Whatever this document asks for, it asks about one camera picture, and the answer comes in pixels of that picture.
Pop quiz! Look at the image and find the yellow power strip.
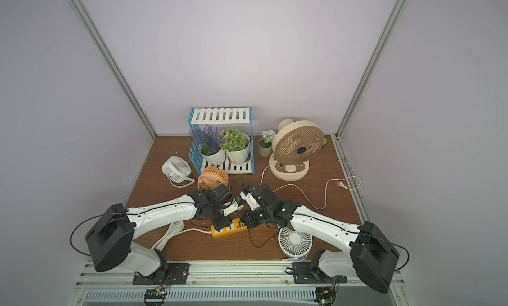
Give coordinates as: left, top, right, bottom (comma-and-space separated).
210, 218, 248, 238

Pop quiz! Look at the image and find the black usb cable orange fan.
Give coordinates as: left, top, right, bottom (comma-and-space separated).
229, 176, 254, 196

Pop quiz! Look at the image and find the white beige fan cable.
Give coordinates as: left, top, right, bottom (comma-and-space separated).
259, 165, 362, 212

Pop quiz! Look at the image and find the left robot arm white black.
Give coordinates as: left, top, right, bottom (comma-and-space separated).
85, 184, 239, 284

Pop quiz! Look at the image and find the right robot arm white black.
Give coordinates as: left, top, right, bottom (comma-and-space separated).
240, 184, 403, 294

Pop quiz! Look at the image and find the orange small desk fan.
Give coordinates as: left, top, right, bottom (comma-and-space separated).
198, 166, 229, 190

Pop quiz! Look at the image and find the white round fan front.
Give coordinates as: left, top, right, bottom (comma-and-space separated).
278, 227, 314, 261

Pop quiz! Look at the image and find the white small fan left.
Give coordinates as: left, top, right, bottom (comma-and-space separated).
161, 156, 196, 188

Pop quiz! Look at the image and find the large beige desk fan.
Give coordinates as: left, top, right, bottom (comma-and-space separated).
269, 118, 325, 182

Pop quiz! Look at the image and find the lavender plant white pot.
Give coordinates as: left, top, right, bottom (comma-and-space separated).
190, 125, 226, 165

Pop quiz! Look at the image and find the green plant white pot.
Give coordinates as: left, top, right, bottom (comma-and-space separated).
219, 127, 250, 165

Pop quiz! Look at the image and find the small white flower pot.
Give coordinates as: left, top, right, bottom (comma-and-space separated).
258, 130, 276, 157

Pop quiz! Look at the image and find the blue white plant shelf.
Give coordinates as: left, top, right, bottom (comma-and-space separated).
188, 106, 255, 175

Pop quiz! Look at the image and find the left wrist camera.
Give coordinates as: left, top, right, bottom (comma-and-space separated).
223, 198, 244, 217

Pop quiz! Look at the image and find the black usb cable white fan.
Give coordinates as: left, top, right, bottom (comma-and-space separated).
247, 225, 279, 250

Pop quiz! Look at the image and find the white power strip cord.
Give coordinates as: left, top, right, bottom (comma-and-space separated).
149, 219, 213, 253

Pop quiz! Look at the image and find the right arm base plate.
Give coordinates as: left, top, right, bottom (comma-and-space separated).
285, 262, 348, 284

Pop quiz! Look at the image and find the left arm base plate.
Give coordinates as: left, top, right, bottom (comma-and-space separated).
132, 262, 191, 286

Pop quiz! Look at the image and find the aluminium front rail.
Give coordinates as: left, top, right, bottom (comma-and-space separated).
67, 261, 414, 305

